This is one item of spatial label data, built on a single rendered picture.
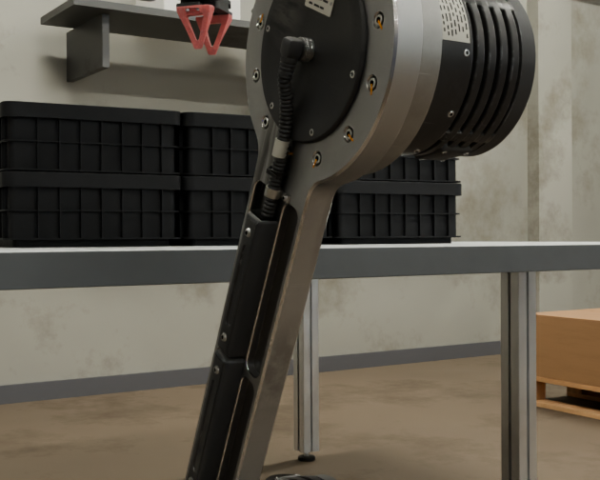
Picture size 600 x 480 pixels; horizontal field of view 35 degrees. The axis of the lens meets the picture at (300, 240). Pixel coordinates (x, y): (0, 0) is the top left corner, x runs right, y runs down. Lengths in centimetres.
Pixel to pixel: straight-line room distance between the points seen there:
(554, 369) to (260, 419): 313
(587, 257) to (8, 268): 91
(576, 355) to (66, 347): 221
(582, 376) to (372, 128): 320
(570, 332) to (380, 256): 273
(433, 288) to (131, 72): 214
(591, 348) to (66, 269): 303
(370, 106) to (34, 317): 362
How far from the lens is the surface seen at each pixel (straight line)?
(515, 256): 143
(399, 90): 77
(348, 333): 511
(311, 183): 85
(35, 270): 104
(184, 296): 459
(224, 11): 178
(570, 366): 396
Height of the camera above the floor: 71
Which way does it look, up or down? level
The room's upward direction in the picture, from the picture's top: straight up
